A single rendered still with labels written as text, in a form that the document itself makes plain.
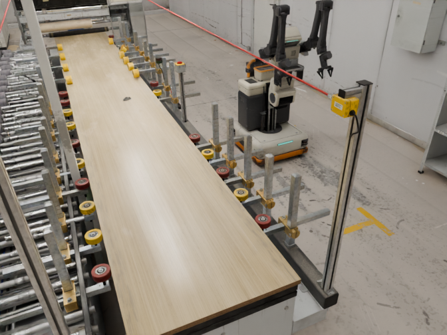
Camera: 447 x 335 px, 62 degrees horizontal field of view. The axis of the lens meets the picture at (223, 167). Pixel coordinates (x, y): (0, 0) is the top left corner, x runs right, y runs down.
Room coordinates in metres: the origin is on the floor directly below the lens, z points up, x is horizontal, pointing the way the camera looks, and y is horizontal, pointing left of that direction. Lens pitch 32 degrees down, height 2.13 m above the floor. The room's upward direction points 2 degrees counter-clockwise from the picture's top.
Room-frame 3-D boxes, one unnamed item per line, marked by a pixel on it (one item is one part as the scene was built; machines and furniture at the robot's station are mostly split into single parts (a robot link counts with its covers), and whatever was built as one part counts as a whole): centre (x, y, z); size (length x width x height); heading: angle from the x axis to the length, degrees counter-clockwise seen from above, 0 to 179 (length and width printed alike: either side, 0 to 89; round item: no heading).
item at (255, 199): (1.75, -0.27, 0.82); 0.43 x 0.03 x 0.04; 113
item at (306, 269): (3.48, 0.51, 0.67); 5.11 x 0.08 x 0.10; 23
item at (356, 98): (1.16, -0.43, 1.20); 0.15 x 0.12 x 1.00; 23
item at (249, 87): (3.81, -0.48, 0.59); 0.55 x 0.34 x 0.83; 114
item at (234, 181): (1.98, -0.18, 0.80); 0.43 x 0.03 x 0.04; 113
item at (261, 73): (3.83, -0.47, 0.87); 0.23 x 0.15 x 0.11; 114
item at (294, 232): (1.48, -0.33, 0.81); 0.14 x 0.06 x 0.05; 23
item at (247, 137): (1.92, -0.15, 0.89); 0.04 x 0.04 x 0.48; 23
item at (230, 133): (2.15, -0.05, 0.91); 0.04 x 0.04 x 0.48; 23
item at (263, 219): (1.44, -0.19, 0.85); 0.08 x 0.08 x 0.11
